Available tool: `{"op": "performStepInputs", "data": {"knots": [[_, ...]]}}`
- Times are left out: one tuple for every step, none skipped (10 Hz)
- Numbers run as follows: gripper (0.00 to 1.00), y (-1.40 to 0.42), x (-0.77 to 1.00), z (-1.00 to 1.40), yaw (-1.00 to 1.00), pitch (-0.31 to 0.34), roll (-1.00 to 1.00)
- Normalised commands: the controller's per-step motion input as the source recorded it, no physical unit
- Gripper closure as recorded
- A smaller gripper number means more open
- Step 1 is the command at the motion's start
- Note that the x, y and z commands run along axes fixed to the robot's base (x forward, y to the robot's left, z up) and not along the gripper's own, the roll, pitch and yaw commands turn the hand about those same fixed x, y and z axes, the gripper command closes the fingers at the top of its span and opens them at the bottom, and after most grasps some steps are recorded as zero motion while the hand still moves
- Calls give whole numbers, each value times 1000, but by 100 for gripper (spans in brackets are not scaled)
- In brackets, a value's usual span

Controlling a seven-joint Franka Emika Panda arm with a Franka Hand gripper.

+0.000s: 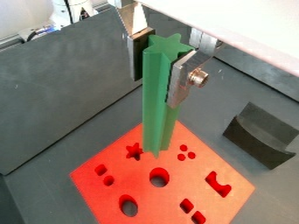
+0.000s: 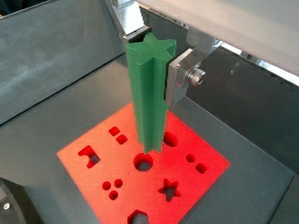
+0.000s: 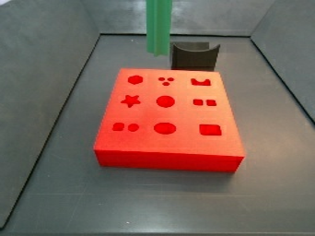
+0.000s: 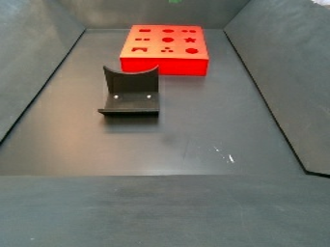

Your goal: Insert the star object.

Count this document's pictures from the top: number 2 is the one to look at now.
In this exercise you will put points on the red shape-sorter block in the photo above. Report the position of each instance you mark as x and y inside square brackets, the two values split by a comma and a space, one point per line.
[126, 182]

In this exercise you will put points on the black curved holder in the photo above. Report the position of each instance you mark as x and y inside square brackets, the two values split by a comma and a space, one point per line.
[17, 206]

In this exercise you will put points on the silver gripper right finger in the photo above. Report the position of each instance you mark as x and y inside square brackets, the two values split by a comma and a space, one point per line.
[184, 72]

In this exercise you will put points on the green star-shaped peg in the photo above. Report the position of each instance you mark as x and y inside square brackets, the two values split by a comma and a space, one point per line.
[148, 61]

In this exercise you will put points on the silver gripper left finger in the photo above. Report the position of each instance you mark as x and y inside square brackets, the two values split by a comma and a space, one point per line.
[126, 14]

